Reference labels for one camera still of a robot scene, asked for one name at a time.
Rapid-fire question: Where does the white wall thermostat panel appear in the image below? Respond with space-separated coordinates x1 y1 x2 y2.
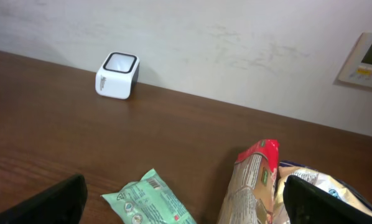
338 32 372 88

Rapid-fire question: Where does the cream snack bag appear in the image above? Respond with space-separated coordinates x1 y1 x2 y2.
272 161 372 224

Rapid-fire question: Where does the white barcode scanner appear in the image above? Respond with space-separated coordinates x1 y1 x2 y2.
95 52 140 100

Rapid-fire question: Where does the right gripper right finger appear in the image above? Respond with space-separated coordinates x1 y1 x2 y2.
283 175 372 224

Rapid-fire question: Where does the teal wipes pouch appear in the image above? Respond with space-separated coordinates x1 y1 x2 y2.
102 169 196 224

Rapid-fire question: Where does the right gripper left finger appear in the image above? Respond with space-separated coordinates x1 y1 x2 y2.
0 174 88 224

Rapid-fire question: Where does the orange spaghetti packet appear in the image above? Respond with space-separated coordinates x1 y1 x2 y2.
217 139 279 224

